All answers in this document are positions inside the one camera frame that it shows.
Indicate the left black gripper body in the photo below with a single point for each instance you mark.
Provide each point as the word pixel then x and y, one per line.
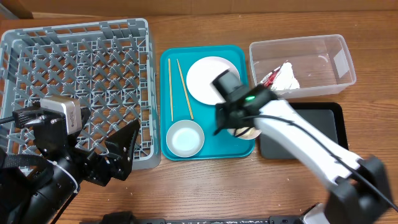
pixel 87 165

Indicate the black food waste tray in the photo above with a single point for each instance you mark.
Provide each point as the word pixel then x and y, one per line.
pixel 327 117

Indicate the right wooden chopstick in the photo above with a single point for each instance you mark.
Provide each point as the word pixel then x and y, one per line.
pixel 185 90

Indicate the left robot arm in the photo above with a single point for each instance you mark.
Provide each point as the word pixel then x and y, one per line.
pixel 37 189

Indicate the grey shallow bowl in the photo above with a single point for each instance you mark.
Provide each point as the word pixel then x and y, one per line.
pixel 185 138

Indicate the white tissue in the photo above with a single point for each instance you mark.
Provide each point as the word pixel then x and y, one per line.
pixel 285 79

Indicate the red snack wrapper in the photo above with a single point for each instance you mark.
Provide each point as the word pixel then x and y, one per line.
pixel 268 80

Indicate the left wooden chopstick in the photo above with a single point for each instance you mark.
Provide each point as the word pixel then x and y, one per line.
pixel 170 90

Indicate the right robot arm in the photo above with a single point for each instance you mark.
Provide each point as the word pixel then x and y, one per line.
pixel 359 190

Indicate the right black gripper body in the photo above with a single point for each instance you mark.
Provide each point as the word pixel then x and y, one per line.
pixel 224 119

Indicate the wooden chopstick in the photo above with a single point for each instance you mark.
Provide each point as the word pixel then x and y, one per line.
pixel 170 90
pixel 185 90

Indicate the large white plate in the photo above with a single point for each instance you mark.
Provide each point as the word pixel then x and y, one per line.
pixel 201 74

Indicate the clear plastic waste bin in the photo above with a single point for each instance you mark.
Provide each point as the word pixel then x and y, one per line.
pixel 322 64

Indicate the grey plastic dish rack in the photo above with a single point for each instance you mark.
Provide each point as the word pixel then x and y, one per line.
pixel 109 66

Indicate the teal plastic tray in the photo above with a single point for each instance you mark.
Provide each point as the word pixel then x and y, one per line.
pixel 221 146

